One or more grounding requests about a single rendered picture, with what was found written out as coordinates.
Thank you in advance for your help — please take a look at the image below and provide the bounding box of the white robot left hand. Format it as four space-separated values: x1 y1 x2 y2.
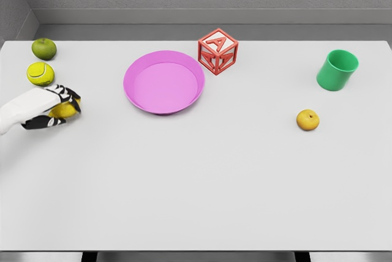
5 83 82 131

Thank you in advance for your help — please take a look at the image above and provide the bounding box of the yellow lemon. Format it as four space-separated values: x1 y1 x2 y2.
48 97 82 119

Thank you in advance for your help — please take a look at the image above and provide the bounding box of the pink round plate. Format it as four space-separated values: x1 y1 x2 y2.
122 50 206 116

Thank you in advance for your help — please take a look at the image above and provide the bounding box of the yellow tennis ball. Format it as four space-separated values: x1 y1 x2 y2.
26 61 55 88

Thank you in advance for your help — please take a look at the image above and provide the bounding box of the green apple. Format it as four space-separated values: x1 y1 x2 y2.
31 37 58 61

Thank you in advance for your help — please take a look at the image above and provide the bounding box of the red letter block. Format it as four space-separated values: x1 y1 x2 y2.
197 28 239 77

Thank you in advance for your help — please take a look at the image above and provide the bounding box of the yellow-brown pear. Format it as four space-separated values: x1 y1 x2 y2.
296 108 320 132

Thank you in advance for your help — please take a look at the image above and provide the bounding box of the green cup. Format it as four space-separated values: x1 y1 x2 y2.
316 49 360 92

